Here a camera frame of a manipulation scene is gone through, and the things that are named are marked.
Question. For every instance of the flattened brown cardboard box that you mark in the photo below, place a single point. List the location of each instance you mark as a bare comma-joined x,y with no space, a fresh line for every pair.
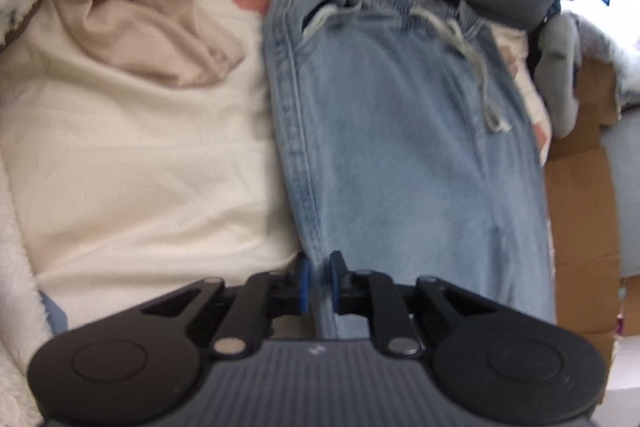
580,232

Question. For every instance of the blue denim jeans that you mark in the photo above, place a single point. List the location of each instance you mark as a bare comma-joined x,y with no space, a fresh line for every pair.
400,132

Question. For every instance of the cream bear-print bed sheet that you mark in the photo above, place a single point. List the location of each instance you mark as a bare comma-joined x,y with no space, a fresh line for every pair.
150,157

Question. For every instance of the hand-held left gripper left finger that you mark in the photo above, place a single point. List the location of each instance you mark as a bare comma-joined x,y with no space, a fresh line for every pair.
303,281

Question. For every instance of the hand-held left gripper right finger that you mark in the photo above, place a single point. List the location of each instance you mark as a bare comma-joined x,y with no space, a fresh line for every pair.
334,283

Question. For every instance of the grey neck pillow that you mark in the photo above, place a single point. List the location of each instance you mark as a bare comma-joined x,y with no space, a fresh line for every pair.
560,67

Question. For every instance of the fluffy white pillow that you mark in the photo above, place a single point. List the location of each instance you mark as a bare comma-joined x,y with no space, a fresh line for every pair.
615,57

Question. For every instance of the grey household appliance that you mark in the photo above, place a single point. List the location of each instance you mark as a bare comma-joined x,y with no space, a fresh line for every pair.
625,182

